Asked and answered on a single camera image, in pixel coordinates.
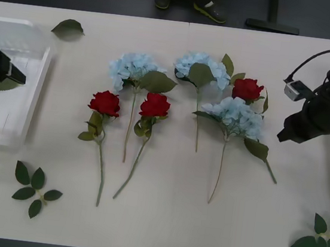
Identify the dark green leaf twig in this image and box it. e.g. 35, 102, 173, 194
288, 210, 330, 247
8, 160, 67, 223

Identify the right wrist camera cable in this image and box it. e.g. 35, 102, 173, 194
287, 42, 330, 87

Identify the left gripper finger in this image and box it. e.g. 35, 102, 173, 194
6, 62, 29, 85

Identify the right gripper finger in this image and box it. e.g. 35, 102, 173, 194
276, 124, 297, 144

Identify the red rose with stem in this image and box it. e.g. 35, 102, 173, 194
221, 76, 290, 185
112, 89, 173, 205
70, 87, 124, 209

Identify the pale blue flower with stem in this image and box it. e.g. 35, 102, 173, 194
182, 92, 268, 210
164, 48, 235, 156
97, 49, 182, 169

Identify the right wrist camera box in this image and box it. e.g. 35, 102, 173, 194
281, 78, 313, 103

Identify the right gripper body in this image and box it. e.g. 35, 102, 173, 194
281, 94, 330, 147

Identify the single dark green leaf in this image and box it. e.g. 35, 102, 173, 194
50, 16, 87, 44

